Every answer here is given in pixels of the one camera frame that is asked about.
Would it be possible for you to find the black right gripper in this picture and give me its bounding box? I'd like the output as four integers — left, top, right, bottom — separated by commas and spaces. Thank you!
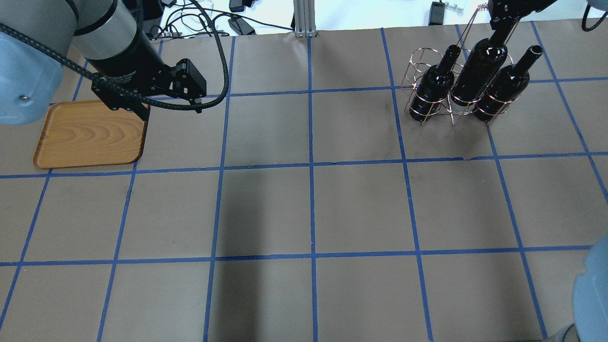
488, 0, 556, 29

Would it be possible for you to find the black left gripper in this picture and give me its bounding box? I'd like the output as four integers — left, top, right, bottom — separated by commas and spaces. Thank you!
92, 58, 207, 122

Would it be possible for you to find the dark wine bottle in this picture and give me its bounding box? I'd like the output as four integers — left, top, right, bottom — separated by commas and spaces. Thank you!
409, 45, 462, 123
450, 27, 513, 107
473, 45, 544, 123

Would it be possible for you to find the wooden tray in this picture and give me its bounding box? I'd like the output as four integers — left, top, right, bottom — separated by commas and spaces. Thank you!
32, 100, 147, 169

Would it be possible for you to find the black power adapter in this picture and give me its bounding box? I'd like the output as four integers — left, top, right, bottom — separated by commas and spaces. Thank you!
427, 0, 447, 26

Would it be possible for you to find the black braided cable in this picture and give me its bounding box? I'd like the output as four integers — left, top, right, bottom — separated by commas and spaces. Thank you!
0, 0, 230, 112

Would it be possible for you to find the copper wire bottle basket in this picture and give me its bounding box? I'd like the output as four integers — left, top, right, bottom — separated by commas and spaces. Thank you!
400, 0, 521, 125

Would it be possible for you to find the aluminium frame post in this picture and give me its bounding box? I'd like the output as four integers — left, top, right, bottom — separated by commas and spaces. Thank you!
293, 0, 318, 38

